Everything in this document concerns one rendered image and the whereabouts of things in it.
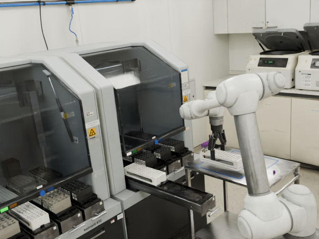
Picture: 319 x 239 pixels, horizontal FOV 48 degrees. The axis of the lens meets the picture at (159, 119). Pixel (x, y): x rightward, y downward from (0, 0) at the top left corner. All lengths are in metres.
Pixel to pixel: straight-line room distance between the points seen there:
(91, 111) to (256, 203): 1.03
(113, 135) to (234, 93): 0.91
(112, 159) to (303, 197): 1.12
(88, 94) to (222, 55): 3.24
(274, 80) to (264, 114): 2.67
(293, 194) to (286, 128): 2.53
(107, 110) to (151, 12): 2.02
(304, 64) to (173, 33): 1.46
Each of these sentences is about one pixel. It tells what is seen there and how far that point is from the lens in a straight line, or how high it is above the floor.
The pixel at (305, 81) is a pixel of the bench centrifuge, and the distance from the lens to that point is 4.07.
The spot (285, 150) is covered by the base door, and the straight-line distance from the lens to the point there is 4.38.
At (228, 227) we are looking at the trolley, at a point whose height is 0.28.
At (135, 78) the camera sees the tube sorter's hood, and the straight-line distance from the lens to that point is 2.34.
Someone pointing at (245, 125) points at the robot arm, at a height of 1.30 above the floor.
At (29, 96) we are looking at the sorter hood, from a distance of 2.00.
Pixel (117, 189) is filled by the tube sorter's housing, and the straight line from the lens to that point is 2.34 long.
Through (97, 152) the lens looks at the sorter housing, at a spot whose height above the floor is 1.06.
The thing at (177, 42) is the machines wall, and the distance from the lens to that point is 4.29.
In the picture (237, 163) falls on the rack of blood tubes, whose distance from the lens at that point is 2.23.
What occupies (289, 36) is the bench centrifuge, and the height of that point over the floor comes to 1.45.
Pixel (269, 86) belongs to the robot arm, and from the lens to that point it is 1.70.
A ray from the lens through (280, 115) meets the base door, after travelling 4.27.
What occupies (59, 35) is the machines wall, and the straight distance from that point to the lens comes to 3.27.
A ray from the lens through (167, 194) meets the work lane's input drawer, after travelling 2.14.
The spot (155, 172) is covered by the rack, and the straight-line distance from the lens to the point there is 2.28.
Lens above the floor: 1.81
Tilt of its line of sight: 16 degrees down
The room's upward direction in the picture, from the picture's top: 5 degrees counter-clockwise
